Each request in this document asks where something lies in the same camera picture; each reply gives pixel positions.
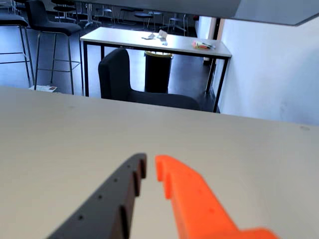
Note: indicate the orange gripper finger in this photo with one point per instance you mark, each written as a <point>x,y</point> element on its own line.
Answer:
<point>199,204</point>

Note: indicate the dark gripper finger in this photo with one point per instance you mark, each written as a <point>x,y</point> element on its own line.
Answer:
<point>104,211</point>

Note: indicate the black upholstered armchair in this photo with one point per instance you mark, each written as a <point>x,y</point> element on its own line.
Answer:
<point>117,74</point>

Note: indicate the white leaflet with red print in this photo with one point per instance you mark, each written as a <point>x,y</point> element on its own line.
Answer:
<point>43,88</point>

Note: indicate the black bin with yellow liner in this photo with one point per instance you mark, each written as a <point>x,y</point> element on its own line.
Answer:
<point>157,72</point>

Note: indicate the orange yellow paper stack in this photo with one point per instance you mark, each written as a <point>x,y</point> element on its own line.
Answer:
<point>200,44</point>

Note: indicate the white folded card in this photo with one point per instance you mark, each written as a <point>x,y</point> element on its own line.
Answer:
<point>163,34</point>

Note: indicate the grey flat paper item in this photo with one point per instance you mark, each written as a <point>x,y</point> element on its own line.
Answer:
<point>148,37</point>

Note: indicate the white table with black legs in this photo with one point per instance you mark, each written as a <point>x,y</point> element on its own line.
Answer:
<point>119,37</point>

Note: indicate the grey metal chair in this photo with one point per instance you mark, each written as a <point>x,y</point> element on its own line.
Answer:
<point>177,21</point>

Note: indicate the round black cafe table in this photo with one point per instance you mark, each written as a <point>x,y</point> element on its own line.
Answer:
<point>143,15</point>

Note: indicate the black bar stool with backrest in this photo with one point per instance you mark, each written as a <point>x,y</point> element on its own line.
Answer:
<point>47,17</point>

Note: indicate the black backless bar stool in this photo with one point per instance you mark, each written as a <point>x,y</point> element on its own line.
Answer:
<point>12,20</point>

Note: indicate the wooden door frame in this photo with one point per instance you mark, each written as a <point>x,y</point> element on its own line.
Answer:
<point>216,28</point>

